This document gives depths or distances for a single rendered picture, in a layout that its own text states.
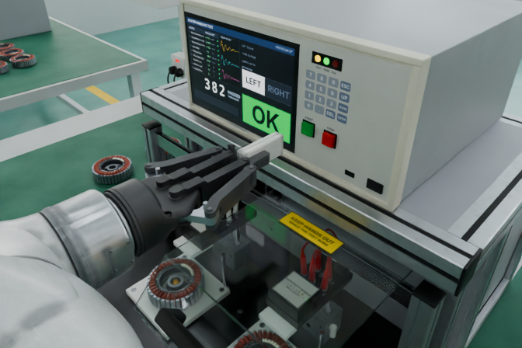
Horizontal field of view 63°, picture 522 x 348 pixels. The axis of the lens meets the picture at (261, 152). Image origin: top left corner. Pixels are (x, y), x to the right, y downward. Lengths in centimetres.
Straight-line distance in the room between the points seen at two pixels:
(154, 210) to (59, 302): 20
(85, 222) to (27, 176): 104
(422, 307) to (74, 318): 45
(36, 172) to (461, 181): 117
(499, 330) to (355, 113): 59
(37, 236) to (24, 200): 93
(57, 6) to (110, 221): 508
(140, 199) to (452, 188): 43
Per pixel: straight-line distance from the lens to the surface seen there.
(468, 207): 63
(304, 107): 61
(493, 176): 71
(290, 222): 62
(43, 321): 24
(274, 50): 62
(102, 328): 24
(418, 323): 62
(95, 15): 563
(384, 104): 53
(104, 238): 41
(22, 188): 139
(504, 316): 103
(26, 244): 38
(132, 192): 44
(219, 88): 74
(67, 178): 138
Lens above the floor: 147
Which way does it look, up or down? 31 degrees down
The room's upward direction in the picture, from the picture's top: straight up
